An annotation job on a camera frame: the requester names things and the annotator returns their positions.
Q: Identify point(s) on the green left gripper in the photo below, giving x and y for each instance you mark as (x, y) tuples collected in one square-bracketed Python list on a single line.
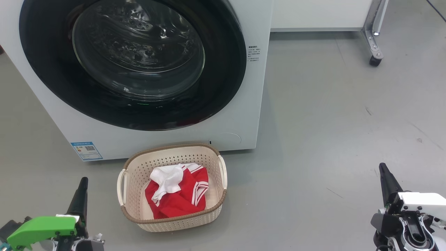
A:
[(41, 228)]

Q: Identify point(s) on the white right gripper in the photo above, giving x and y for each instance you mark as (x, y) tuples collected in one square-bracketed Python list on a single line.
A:
[(421, 202)]

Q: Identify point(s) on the red garment with white trim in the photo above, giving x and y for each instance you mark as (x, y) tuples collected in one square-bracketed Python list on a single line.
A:
[(181, 198)]

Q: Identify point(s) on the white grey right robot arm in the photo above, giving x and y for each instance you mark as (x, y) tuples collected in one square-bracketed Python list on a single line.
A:
[(414, 233)]

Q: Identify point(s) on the cream perforated laundry basket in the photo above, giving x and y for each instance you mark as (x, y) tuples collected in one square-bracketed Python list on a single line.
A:
[(139, 167)]

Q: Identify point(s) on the white washing machine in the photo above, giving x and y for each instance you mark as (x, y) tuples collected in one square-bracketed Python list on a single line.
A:
[(237, 115)]

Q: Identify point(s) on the blue energy label sticker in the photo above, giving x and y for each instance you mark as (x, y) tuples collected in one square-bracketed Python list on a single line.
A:
[(86, 151)]

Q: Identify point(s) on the metal cart leg with caster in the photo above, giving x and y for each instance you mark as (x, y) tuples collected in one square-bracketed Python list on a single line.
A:
[(374, 45)]

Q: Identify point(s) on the white partition panel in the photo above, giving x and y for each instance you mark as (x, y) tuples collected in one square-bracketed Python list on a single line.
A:
[(320, 14)]

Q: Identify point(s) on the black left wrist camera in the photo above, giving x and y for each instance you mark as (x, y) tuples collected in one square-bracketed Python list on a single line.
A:
[(12, 230)]

